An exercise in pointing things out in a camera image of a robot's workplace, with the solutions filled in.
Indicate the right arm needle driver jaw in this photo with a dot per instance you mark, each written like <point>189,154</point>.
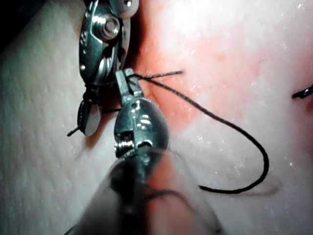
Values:
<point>81,115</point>
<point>92,120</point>

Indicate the left arm needle driver jaw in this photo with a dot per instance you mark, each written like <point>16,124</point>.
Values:
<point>137,89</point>
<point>122,84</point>

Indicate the right arm needle driver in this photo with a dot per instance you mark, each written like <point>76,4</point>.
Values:
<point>100,41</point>

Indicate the left arm needle driver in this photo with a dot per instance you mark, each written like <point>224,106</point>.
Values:
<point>144,122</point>

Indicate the black thread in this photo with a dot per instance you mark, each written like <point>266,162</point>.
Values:
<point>267,166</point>

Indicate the dark left arm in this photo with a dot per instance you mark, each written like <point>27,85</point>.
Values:
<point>168,208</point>

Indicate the tissue pad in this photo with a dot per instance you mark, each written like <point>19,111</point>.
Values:
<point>244,49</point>

